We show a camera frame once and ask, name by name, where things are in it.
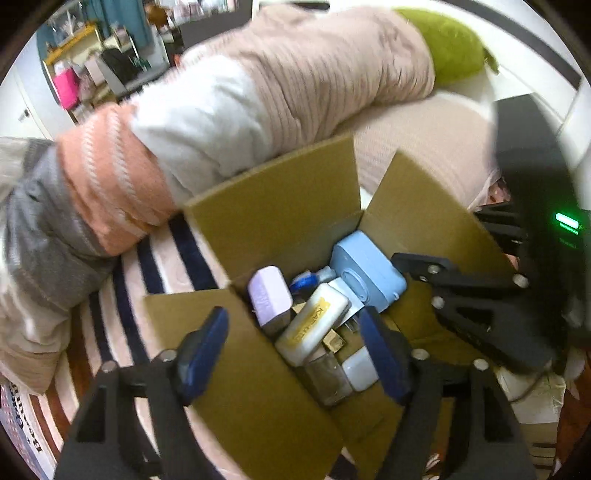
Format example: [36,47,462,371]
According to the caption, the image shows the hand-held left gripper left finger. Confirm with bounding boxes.
[53,306,230,480]

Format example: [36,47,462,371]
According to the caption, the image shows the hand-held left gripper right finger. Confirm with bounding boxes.
[358,306,527,480]

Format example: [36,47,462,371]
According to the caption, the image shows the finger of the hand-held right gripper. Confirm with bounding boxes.
[392,251,555,374]
[473,200,529,254]

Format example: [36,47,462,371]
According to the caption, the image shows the white earbuds case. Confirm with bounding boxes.
[342,347,380,393]

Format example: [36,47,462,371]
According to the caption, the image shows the gold box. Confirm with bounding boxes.
[323,330,347,356]

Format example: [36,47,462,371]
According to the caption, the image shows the clear perfume bottle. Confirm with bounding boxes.
[302,351,354,407]

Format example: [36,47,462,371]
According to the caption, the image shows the white bottle with yellow label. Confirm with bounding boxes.
[274,282,351,367]

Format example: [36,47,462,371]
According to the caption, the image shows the white card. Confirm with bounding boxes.
[329,277,368,319]

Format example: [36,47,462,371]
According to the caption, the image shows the lilac box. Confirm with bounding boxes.
[247,266,294,335]

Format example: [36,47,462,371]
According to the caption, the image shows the blue square speaker device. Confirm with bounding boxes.
[329,231,408,311]

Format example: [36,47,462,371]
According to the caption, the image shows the blue and white lens case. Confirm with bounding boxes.
[290,266,338,294]

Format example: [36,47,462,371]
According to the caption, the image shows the cardboard box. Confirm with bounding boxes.
[143,132,520,480]

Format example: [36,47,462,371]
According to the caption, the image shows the striped printed blanket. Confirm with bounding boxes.
[0,178,573,480]

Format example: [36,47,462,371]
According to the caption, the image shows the beige pillow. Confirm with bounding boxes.
[337,90,502,210]

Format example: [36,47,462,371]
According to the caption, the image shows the white headboard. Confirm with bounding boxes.
[462,0,591,176]

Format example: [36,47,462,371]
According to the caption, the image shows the green pillow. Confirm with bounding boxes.
[394,7,502,88]

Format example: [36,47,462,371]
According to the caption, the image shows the striped pink and grey duvet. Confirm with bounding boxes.
[0,4,437,395]

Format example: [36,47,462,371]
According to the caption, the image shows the pink bag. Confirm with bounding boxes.
[52,71,79,110]

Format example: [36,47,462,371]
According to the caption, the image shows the black clothes on chair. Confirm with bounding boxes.
[100,46,139,93]

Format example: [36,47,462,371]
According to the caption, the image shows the yellow shelf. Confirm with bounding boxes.
[43,25,105,65]

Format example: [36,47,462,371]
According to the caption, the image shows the teal curtain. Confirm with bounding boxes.
[85,0,155,44]

